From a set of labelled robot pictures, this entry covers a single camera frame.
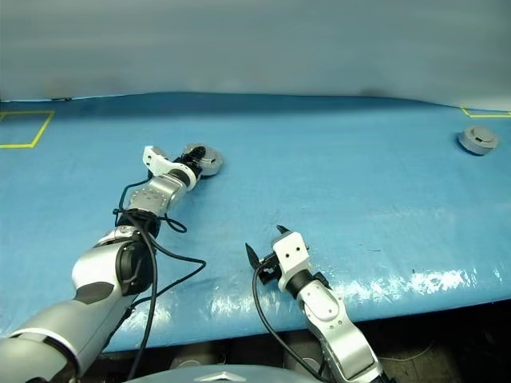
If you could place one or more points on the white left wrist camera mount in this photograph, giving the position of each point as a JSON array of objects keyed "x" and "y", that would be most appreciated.
[{"x": 157, "y": 159}]

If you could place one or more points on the grey finned motor cover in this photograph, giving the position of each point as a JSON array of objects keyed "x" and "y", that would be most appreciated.
[{"x": 211, "y": 151}]

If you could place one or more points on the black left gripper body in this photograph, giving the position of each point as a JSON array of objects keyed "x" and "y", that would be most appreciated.
[{"x": 191, "y": 164}]

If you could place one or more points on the blue plastic table cover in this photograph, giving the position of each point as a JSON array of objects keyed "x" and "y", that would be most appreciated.
[{"x": 339, "y": 191}]

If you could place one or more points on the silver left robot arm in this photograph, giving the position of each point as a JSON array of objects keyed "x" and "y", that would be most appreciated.
[{"x": 96, "y": 271}]

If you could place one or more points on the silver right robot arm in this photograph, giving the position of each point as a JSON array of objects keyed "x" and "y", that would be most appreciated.
[{"x": 331, "y": 315}]

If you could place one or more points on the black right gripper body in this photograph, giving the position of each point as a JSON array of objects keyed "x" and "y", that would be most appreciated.
[{"x": 269, "y": 269}]

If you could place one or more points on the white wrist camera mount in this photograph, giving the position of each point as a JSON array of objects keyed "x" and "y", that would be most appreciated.
[
  {"x": 157, "y": 159},
  {"x": 293, "y": 255}
]

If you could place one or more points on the grey rounded cylinder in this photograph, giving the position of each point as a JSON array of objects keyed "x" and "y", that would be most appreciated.
[{"x": 185, "y": 363}]

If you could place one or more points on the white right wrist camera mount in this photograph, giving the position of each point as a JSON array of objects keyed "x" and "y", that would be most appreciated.
[{"x": 293, "y": 255}]

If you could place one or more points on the grey robot torso with emblem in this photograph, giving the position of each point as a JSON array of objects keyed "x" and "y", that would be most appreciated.
[{"x": 223, "y": 377}]

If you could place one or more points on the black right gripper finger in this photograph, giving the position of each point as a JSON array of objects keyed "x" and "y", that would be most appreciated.
[
  {"x": 284, "y": 231},
  {"x": 253, "y": 257}
]

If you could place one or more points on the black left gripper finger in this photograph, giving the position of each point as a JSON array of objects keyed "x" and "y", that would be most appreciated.
[
  {"x": 196, "y": 152},
  {"x": 199, "y": 171}
]

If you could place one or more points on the grey round puck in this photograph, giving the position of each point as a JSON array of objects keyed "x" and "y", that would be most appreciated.
[{"x": 478, "y": 140}]

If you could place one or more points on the yellow tape rectangle marking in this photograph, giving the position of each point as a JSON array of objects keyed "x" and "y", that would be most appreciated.
[{"x": 42, "y": 129}]

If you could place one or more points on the yellow tape corner marking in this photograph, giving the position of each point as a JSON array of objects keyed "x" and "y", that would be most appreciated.
[{"x": 483, "y": 115}]

